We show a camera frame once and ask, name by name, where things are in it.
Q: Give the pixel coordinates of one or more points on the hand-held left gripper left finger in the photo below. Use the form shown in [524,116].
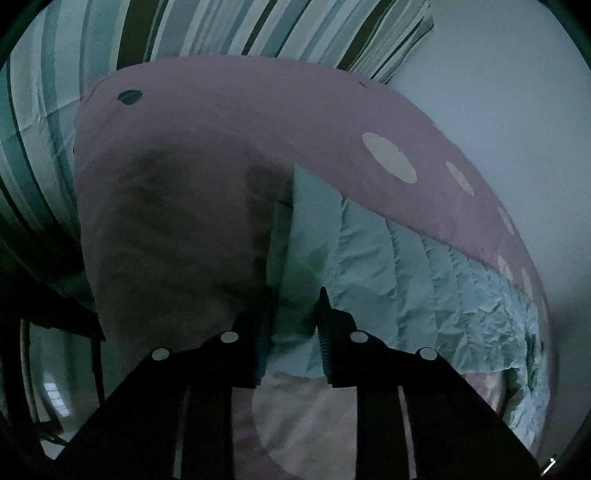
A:
[257,355]

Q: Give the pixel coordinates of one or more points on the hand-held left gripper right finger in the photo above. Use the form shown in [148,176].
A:
[324,344]

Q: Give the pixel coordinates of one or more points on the light blue puffer jacket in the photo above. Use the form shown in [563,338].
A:
[369,277]

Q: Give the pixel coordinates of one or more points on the pink polka dot bed sheet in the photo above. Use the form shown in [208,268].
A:
[277,115]

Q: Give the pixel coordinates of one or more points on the striped pillow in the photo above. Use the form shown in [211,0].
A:
[277,27]
[41,138]

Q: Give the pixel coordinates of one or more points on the dark furniture frame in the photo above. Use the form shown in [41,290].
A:
[46,314]

